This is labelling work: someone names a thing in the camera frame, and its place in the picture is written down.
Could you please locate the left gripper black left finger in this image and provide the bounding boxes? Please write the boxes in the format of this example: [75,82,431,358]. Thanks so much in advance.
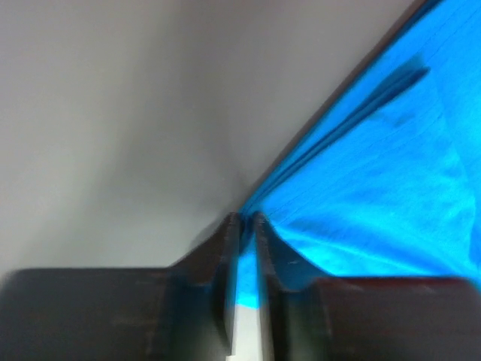
[167,213,241,356]

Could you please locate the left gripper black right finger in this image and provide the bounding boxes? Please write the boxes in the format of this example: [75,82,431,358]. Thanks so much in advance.
[253,212,327,360]

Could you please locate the blue t shirt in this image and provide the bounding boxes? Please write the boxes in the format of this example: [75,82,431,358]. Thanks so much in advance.
[234,0,481,310]

